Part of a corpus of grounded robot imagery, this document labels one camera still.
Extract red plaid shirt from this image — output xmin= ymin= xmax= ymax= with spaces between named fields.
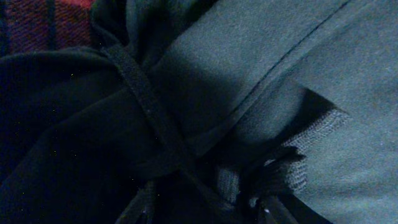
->
xmin=1 ymin=0 xmax=93 ymax=57

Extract black garment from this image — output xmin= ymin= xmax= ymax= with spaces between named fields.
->
xmin=1 ymin=1 xmax=397 ymax=223

